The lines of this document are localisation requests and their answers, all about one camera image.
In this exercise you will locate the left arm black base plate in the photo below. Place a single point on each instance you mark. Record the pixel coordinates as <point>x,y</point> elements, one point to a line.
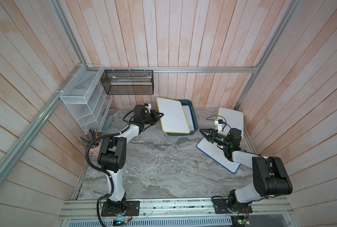
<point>128,208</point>

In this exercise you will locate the yellow-framed whiteboard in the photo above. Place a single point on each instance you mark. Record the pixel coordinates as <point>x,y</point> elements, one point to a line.
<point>174,119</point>
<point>234,119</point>

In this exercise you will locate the aluminium horizontal wall rail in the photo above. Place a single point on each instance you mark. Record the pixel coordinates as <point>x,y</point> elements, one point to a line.
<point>234,69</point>

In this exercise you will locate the blue-framed whiteboard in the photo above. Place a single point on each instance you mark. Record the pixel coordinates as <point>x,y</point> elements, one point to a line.
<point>189,118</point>
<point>217,155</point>

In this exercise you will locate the teal plastic storage box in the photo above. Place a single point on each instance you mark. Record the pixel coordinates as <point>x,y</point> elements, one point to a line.
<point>186,102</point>

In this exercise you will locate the white wire wall shelf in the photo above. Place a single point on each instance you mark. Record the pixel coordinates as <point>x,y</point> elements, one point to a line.
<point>85,97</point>

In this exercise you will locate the small clear tape roll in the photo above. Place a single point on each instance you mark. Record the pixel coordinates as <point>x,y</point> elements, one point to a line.
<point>112,112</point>

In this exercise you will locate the pink pencil cup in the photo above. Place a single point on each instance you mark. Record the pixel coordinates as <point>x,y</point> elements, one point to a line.
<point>96,149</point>

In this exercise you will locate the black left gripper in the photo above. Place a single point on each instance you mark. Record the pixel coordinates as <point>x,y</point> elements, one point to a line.
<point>155,114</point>

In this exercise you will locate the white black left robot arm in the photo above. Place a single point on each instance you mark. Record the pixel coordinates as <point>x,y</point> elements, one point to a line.
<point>113,154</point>

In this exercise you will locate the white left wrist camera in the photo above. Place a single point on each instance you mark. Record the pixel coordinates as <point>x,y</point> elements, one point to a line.
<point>147,107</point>

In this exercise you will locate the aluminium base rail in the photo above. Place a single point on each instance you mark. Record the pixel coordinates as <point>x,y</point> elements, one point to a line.
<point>175,207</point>

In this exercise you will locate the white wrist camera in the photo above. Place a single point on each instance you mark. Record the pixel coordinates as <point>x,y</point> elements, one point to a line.
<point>147,107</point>
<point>220,124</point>

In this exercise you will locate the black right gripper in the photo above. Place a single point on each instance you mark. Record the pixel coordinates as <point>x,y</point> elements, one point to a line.
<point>212,136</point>

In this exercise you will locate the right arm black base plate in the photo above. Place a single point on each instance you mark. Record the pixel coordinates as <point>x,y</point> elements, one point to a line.
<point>225,206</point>

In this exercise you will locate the black mesh wall basket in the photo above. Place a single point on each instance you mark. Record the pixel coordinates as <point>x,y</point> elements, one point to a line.
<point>128,82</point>

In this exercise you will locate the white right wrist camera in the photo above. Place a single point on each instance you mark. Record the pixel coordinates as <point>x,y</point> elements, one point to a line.
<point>220,124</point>

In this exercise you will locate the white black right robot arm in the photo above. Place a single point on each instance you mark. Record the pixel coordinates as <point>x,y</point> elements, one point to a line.
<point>270,178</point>

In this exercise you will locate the light blue stapler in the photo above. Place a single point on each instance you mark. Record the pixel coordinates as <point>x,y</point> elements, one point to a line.
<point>108,124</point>

